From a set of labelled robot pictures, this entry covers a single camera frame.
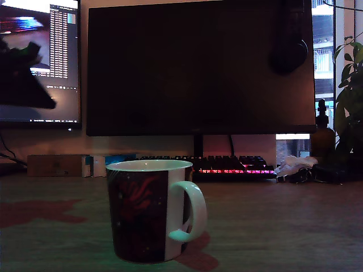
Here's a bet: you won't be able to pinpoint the lit computer monitor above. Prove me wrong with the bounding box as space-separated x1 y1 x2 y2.
0 0 82 130

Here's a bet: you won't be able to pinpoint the brown cardboard box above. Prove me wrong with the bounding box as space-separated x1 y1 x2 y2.
27 154 86 177

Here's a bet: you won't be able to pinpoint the white and teal small box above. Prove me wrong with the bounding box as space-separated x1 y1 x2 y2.
81 155 95 178

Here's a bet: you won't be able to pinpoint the teal flat box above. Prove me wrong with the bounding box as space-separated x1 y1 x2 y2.
104 153 137 165

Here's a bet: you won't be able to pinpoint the large dark computer monitor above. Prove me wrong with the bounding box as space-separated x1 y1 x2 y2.
86 0 317 137

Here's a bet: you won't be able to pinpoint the dark red printed white mug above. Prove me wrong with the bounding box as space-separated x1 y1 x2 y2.
105 159 208 265

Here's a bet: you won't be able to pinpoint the black monitor stand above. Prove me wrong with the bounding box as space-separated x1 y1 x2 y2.
193 134 204 158

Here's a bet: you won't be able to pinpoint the black backlit keyboard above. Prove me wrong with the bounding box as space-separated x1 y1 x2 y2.
124 155 278 182

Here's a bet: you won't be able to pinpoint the black headphones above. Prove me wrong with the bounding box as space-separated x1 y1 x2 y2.
268 0 309 76

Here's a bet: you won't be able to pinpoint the crumpled white tissue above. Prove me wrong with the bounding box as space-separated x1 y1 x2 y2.
273 155 319 178

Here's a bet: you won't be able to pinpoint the dark bunch of keys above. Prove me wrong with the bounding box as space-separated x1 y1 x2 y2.
276 167 316 184

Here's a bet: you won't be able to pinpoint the brown dropper bottle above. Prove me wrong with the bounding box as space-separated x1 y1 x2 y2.
310 98 337 164

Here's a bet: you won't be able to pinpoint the black flat case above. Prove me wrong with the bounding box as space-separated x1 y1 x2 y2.
311 164 350 182

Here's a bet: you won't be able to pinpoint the green leafy plant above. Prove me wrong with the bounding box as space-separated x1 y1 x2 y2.
333 33 363 164

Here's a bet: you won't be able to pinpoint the black desk cable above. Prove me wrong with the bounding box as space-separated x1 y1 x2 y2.
0 134 28 168

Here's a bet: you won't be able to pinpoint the black monitor cable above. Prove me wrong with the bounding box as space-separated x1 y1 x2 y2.
228 134 237 158

